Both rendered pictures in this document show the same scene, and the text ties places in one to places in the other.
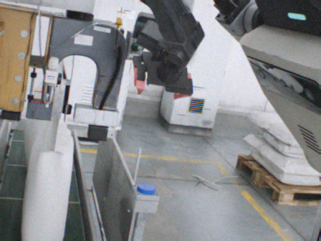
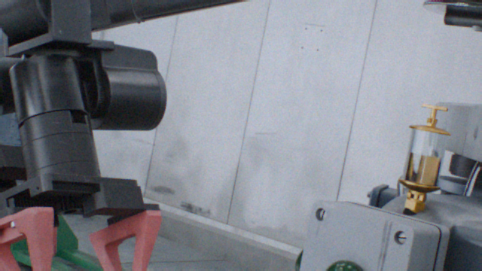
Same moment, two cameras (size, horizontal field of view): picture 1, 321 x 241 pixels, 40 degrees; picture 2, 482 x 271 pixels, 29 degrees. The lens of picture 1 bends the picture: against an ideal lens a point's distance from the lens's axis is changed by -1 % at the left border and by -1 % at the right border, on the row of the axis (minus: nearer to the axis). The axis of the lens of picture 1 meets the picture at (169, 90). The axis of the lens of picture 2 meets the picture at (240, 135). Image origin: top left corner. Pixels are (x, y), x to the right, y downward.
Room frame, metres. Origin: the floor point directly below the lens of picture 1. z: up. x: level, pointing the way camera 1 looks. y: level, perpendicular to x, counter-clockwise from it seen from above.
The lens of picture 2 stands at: (1.90, -0.24, 1.39)
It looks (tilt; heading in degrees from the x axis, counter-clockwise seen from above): 3 degrees down; 148
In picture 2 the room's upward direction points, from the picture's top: 11 degrees clockwise
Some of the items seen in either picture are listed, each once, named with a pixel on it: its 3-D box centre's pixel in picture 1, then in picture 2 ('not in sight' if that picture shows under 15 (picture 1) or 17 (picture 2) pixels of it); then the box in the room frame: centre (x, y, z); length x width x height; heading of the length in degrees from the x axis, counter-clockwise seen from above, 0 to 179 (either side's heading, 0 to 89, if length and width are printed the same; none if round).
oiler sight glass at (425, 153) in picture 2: (120, 18); (425, 156); (1.43, 0.20, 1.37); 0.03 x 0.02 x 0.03; 17
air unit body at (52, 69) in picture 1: (51, 82); not in sight; (1.32, 0.36, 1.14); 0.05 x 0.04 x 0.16; 107
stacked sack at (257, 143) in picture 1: (280, 147); not in sight; (4.19, -1.16, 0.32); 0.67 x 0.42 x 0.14; 111
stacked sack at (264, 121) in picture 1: (285, 123); not in sight; (4.20, -1.15, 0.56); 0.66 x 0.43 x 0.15; 105
